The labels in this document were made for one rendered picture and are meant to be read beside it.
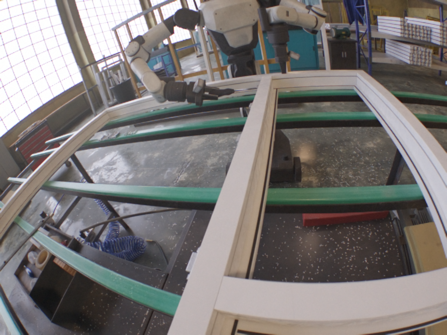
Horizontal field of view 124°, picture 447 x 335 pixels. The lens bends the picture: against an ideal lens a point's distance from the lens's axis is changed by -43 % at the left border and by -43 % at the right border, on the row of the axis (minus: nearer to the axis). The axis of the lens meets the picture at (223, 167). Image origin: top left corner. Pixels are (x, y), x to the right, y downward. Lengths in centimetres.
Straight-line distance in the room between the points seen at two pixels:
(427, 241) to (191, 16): 123
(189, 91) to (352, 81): 69
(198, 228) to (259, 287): 54
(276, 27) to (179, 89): 45
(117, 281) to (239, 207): 27
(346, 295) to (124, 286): 34
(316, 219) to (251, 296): 47
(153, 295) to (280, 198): 28
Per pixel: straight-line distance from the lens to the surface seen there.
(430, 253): 72
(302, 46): 449
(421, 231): 74
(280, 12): 85
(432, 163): 49
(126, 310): 74
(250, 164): 37
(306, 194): 40
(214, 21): 100
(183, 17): 103
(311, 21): 99
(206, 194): 44
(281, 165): 153
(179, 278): 68
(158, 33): 104
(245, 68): 113
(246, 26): 104
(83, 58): 985
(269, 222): 70
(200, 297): 25
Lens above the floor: 116
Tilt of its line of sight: 37 degrees down
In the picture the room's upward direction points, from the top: 17 degrees counter-clockwise
